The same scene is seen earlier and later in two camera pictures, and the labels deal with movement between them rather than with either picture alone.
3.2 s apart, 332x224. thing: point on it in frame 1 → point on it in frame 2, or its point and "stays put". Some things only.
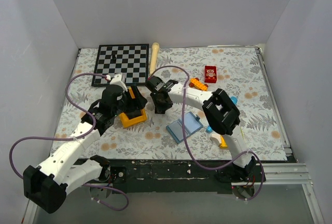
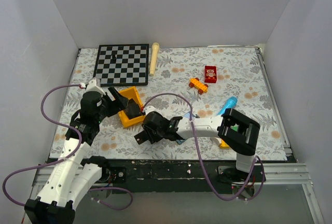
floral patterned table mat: (195, 96) stays put
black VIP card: (161, 109) → (141, 137)
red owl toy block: (210, 74) stays put
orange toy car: (195, 82) stays put
